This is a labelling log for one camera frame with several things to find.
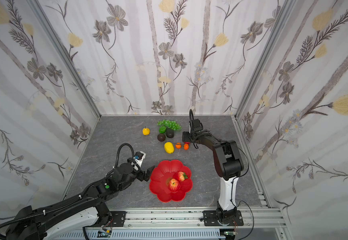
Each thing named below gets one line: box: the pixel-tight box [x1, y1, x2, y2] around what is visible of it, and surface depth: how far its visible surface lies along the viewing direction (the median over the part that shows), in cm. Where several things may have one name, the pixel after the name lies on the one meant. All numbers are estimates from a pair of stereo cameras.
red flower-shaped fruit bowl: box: [149, 159, 193, 202], surface depth 86 cm
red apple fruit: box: [166, 177, 181, 192], surface depth 82 cm
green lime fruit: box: [159, 126, 167, 134], surface depth 110 cm
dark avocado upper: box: [166, 128, 175, 139], surface depth 107 cm
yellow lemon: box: [164, 141, 175, 154], surface depth 100 cm
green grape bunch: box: [157, 119, 182, 132], surface depth 113 cm
